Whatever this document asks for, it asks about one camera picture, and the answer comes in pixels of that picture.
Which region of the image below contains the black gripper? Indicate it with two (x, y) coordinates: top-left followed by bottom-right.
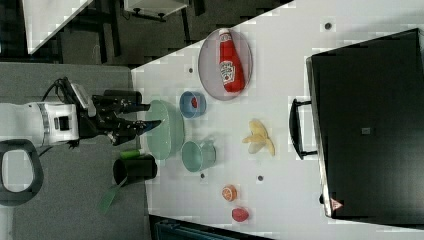
(77, 95), (162, 146)

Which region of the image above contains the peeled plush banana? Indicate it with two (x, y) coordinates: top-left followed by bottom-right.
(242, 120), (275, 156)

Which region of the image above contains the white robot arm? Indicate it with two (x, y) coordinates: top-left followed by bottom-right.
(1, 95), (163, 207)

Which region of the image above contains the light green mug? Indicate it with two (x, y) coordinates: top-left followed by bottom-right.
(182, 140), (216, 172)

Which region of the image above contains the black cylinder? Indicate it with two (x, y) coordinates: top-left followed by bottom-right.
(103, 89), (142, 104)

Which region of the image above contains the green perforated colander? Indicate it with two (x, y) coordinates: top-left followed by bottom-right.
(146, 100), (185, 160)

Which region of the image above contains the black cup holder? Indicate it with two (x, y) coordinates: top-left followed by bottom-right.
(113, 154), (158, 185)

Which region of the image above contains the small blue bowl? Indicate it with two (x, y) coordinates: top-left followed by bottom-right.
(179, 91), (207, 119)

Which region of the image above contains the red plush strawberry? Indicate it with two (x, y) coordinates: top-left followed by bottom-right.
(191, 97), (198, 108)

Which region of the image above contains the grey round plate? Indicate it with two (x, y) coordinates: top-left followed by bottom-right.
(198, 29), (253, 101)

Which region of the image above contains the red plush ketchup bottle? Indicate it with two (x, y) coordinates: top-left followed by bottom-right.
(219, 29), (245, 93)

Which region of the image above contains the white cabinet on wheels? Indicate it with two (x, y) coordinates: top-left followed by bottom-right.
(123, 0), (189, 20)

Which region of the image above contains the orange slice toy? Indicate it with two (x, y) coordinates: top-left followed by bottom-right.
(221, 185), (237, 202)

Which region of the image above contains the white side table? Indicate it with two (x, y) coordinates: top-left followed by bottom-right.
(21, 0), (94, 55)

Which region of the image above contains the red round toy fruit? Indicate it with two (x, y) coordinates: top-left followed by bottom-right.
(232, 208), (249, 222)

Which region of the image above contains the black toaster oven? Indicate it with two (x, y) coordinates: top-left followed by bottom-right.
(305, 28), (424, 229)

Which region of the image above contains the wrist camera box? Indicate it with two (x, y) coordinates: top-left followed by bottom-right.
(71, 83), (96, 117)

